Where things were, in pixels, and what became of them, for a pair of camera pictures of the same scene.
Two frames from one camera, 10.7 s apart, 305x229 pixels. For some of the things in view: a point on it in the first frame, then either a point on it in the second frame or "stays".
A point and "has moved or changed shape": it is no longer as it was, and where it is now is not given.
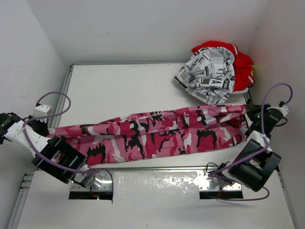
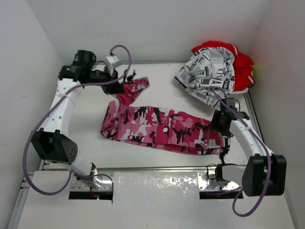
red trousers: (243, 64) stays
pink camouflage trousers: (152, 133) has moved or changed shape
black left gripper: (44, 126) to (112, 88)
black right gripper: (251, 109) to (215, 125)
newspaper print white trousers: (209, 74) stays
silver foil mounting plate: (156, 185) stays
